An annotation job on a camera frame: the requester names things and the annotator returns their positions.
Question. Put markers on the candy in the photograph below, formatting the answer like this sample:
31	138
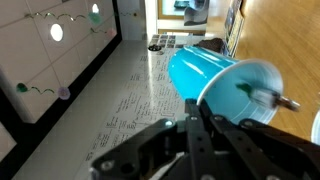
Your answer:
263	96

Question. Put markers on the round ceiling light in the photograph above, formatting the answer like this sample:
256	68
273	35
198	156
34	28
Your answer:
56	32
95	8

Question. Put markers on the yellow booklet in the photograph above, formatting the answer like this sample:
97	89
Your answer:
237	36

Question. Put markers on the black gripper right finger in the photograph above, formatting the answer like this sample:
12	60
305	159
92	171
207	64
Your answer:
240	146

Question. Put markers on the brown textured object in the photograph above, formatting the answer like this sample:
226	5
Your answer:
213	46

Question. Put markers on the blue plastic cup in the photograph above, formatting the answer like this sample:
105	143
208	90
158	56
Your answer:
316	128
196	70

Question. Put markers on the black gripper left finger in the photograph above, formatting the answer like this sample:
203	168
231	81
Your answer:
196	140

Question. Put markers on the whiteboard with writing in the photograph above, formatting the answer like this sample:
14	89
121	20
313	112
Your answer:
133	100

